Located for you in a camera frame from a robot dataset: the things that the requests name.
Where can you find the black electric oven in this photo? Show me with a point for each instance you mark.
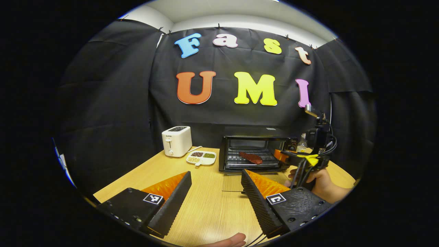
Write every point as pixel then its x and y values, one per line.
pixel 257 132

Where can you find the white toaster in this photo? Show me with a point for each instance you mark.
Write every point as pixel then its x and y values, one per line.
pixel 176 140

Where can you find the white divided snack plate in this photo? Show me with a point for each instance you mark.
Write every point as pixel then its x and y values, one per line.
pixel 202 159

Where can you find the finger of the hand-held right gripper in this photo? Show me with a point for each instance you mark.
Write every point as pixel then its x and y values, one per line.
pixel 286 156

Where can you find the black backdrop cloth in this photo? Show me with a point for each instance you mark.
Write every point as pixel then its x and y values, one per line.
pixel 219 116

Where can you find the clear plastic bottle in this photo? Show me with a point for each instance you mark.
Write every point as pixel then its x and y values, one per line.
pixel 301 145

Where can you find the red meat piece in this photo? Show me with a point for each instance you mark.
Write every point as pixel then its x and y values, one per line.
pixel 251 157

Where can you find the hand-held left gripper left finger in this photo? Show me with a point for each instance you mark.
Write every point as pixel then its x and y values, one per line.
pixel 171 205

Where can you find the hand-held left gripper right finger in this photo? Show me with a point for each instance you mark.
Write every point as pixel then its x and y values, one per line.
pixel 259 205

